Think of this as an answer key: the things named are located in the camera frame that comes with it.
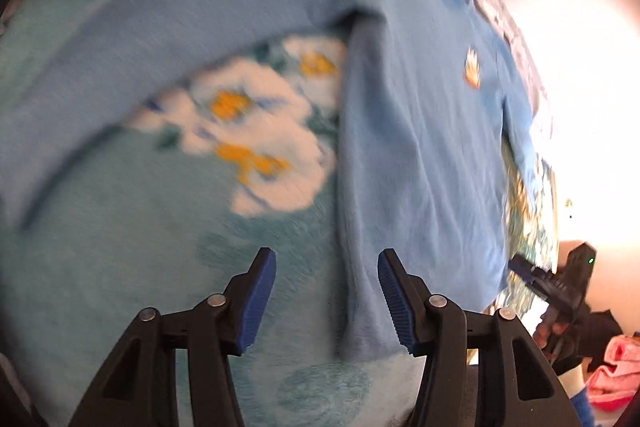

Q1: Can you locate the pink cloth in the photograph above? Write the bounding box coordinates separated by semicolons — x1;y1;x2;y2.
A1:
586;335;640;412

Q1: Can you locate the light blue sweater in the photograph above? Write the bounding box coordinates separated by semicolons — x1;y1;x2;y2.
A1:
1;0;535;361

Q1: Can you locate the right hand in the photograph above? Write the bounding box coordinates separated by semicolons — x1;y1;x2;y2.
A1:
533;307;570;349

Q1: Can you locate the teal floral bed blanket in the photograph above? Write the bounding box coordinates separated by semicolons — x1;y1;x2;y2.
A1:
0;0;561;427

